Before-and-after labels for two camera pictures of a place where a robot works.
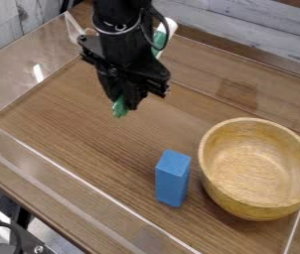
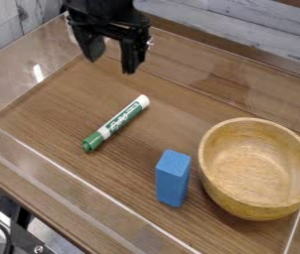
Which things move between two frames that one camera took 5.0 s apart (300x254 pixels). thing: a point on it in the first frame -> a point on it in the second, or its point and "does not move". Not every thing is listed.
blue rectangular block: [173, 179] does not move
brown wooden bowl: [257, 165] does not move
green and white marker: [162, 35] -> [103, 132]
